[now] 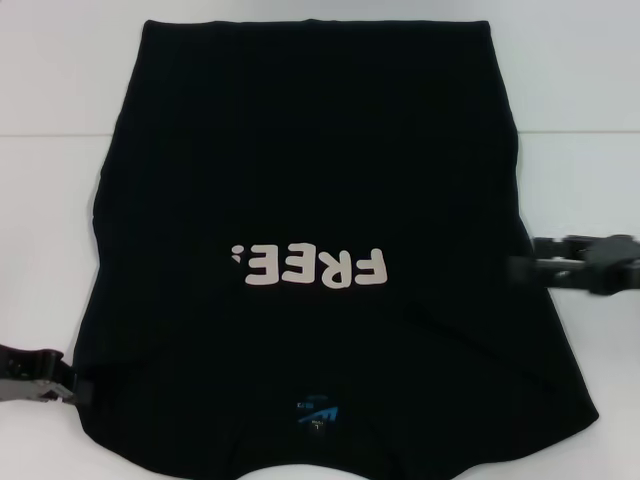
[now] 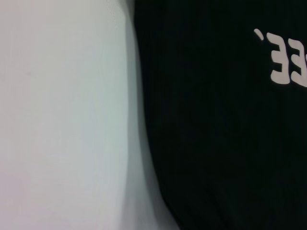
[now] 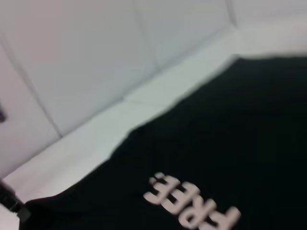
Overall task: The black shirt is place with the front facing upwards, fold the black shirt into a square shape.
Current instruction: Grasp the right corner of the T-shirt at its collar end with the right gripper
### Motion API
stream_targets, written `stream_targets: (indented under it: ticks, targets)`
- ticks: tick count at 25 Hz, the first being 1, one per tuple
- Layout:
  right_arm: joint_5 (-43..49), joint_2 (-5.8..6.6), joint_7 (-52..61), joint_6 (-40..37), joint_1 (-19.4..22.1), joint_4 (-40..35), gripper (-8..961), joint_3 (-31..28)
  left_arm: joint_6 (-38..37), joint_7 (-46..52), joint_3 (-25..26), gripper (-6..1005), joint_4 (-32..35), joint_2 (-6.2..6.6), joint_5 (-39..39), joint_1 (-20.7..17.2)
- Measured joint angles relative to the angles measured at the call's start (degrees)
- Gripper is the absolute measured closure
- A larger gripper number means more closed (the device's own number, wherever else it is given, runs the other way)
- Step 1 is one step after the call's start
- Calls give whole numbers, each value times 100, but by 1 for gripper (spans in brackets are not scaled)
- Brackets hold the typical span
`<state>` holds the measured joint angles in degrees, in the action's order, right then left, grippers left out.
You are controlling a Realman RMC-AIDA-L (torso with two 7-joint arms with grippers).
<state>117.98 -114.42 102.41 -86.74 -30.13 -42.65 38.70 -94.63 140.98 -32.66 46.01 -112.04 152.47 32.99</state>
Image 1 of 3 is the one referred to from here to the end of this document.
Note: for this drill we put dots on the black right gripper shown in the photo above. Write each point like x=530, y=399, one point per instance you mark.
x=612, y=265

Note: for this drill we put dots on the black shirt with FREE print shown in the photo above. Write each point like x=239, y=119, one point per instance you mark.
x=300, y=175

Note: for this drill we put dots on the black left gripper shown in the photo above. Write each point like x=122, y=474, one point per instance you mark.
x=22, y=365

